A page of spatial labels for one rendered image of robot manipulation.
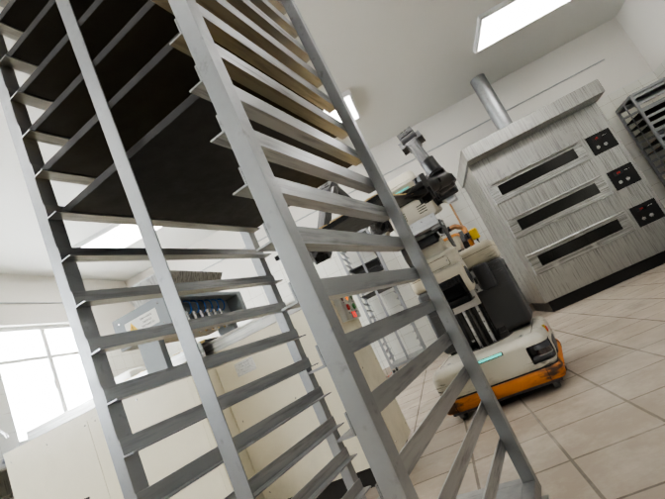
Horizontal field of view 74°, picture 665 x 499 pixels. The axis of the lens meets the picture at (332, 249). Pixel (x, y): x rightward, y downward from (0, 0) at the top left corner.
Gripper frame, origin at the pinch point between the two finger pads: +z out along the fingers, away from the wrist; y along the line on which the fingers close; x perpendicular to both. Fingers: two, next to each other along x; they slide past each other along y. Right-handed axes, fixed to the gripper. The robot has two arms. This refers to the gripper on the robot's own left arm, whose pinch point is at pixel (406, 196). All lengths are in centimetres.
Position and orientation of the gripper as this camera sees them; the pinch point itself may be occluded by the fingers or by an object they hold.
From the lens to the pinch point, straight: 160.9
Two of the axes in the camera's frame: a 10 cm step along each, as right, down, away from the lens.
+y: 4.6, 8.8, -0.9
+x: -3.0, 2.5, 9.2
